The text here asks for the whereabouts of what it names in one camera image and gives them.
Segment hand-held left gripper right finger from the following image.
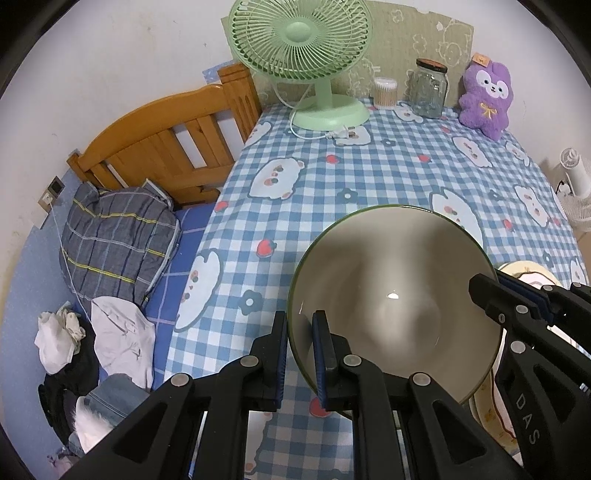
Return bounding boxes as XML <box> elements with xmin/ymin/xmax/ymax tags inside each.
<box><xmin>311</xmin><ymin>310</ymin><xmax>532</xmax><ymax>480</ymax></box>

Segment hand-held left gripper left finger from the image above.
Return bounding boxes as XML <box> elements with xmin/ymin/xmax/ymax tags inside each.
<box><xmin>60</xmin><ymin>311</ymin><xmax>288</xmax><ymax>480</ymax></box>

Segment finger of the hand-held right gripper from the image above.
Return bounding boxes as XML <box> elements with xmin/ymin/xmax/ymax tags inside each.
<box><xmin>468</xmin><ymin>274</ymin><xmax>591</xmax><ymax>393</ymax></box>
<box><xmin>498</xmin><ymin>268</ymin><xmax>591</xmax><ymax>358</ymax></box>

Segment cream yellow floral plate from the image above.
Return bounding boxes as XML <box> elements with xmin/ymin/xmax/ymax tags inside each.
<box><xmin>468</xmin><ymin>261</ymin><xmax>578</xmax><ymax>462</ymax></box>

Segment blue patterned ceramic bowl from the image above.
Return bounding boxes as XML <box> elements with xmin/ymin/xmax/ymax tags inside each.
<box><xmin>287</xmin><ymin>204</ymin><xmax>505</xmax><ymax>407</ymax></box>

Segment white clip fan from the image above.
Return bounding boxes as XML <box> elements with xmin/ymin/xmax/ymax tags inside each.
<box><xmin>554</xmin><ymin>148</ymin><xmax>591</xmax><ymax>232</ymax></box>

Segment blue bed sheet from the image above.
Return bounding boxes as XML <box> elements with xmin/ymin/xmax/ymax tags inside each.
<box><xmin>143</xmin><ymin>205</ymin><xmax>218</xmax><ymax>388</ymax></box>

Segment blue checked tablecloth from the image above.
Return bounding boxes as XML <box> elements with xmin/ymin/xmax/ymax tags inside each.
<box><xmin>164</xmin><ymin>97</ymin><xmax>585</xmax><ymax>480</ymax></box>

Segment blue jeans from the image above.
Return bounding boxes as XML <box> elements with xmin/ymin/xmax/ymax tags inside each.
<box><xmin>69</xmin><ymin>374</ymin><xmax>151</xmax><ymax>455</ymax></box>

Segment purple plush toy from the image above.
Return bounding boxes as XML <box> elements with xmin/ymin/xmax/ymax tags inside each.
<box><xmin>458</xmin><ymin>53</ymin><xmax>515</xmax><ymax>140</ymax></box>

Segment white furry item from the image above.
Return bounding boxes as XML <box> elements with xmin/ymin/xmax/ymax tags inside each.
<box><xmin>74</xmin><ymin>397</ymin><xmax>116</xmax><ymax>455</ymax></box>

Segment glass jar with black lid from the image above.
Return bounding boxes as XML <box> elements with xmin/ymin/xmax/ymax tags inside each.
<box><xmin>406</xmin><ymin>58</ymin><xmax>450</xmax><ymax>118</ymax></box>

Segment grey plaid pillow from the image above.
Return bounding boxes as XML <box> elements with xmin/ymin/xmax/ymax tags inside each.
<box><xmin>59</xmin><ymin>179</ymin><xmax>181</xmax><ymax>315</ymax></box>

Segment cotton swab container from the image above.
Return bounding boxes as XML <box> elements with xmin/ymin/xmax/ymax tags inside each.
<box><xmin>373</xmin><ymin>77</ymin><xmax>400</xmax><ymax>109</ymax></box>

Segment black clothing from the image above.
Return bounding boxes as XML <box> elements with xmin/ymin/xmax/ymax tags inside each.
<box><xmin>38</xmin><ymin>330</ymin><xmax>100</xmax><ymax>444</ymax></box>

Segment crumpled white cloth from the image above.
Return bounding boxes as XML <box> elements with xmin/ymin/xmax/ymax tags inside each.
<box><xmin>34</xmin><ymin>309</ymin><xmax>86</xmax><ymax>376</ymax></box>

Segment wooden bed headboard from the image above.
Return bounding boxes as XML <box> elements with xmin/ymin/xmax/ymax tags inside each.
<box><xmin>67</xmin><ymin>63</ymin><xmax>262</xmax><ymax>206</ymax></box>

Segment green desk fan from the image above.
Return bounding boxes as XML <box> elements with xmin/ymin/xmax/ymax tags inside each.
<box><xmin>227</xmin><ymin>0</ymin><xmax>374</xmax><ymax>131</ymax></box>

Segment white fan power cord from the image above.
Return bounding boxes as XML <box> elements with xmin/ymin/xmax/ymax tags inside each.
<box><xmin>276</xmin><ymin>83</ymin><xmax>356</xmax><ymax>139</ymax></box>

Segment green cartoon wall mat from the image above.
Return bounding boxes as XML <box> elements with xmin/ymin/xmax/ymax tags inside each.
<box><xmin>222</xmin><ymin>0</ymin><xmax>475</xmax><ymax>109</ymax></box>

